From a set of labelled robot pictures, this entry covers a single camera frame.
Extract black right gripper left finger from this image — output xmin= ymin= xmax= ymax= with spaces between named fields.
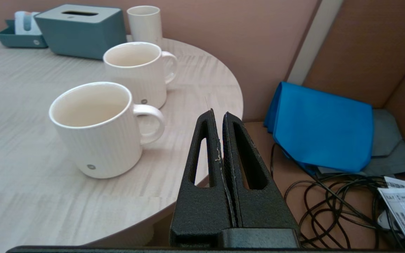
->
xmin=170 ymin=109 xmax=237 ymax=246

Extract small grey-blue tray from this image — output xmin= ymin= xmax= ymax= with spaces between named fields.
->
xmin=0 ymin=19 xmax=48 ymax=48

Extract blue cloth bag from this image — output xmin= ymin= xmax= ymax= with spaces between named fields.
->
xmin=264 ymin=82 xmax=374 ymax=174

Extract white ribbed mug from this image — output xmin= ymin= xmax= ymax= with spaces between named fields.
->
xmin=49 ymin=82 xmax=166 ymax=179
xmin=103 ymin=42 xmax=179 ymax=109

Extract tangled black cables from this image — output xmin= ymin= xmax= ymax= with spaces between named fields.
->
xmin=270 ymin=142 xmax=405 ymax=250

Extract grey-blue tissue box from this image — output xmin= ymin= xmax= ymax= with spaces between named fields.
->
xmin=34 ymin=4 xmax=127 ymax=60

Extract grey cloth bag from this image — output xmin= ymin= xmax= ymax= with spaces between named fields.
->
xmin=317 ymin=108 xmax=405 ymax=177

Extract white handleless cup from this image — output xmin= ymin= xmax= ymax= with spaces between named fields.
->
xmin=127 ymin=5 xmax=163 ymax=45

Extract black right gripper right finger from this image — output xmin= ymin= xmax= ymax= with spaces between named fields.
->
xmin=223 ymin=112 xmax=300 ymax=229

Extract white sachet packets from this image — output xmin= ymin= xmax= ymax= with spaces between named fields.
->
xmin=14 ymin=11 xmax=42 ymax=35

